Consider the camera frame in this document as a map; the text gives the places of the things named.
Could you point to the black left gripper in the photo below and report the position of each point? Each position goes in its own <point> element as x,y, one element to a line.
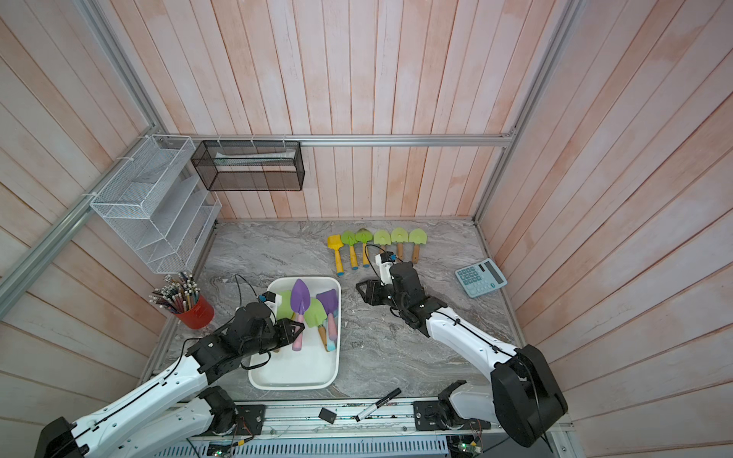
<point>285,327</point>

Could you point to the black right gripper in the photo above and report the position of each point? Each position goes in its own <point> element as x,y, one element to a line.
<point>373,295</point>

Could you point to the white plastic storage box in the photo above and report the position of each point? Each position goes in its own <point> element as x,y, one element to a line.
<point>313,367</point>

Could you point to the green shovel wooden handle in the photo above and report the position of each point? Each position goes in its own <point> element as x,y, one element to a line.
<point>382,238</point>
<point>399,236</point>
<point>418,238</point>

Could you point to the green shovel orange handle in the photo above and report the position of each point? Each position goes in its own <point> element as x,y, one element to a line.
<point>364,237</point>

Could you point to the green shovel yellow handle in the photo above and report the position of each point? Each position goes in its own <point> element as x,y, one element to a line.
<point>349,239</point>

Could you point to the yellow square shovel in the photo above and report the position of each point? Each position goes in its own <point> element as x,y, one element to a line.
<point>335,244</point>

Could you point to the large green shovel blade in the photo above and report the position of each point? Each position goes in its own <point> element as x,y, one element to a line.
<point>283,306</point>

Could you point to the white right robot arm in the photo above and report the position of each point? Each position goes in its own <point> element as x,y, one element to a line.
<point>521,393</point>

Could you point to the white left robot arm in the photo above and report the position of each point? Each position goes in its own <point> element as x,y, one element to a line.
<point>182,401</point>

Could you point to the light blue calculator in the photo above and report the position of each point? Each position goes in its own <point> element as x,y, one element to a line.
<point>481,278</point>

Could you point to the small black square block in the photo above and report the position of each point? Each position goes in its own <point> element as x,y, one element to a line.
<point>328,416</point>

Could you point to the red pencil cup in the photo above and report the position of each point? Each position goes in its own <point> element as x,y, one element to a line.
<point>199,316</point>

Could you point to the black marker pen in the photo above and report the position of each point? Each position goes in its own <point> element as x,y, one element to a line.
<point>378,404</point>

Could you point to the green trowel wooden handle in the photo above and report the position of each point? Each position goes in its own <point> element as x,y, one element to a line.
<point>315,317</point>

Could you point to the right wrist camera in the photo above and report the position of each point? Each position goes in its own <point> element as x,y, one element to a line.
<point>384,261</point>

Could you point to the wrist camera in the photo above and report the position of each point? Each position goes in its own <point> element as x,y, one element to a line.
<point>384,261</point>
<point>268,297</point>

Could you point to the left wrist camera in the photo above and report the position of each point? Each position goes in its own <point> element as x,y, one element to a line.
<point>268,297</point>

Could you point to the purple shovel pink handle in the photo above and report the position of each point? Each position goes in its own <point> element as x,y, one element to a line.
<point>330,302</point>

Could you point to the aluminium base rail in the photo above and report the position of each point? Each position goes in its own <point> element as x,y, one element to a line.
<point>293,429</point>

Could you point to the black wire mesh basket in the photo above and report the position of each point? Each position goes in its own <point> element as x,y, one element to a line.
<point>250,165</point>

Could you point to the white wire mesh shelf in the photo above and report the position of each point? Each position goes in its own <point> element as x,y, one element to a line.
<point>159,209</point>

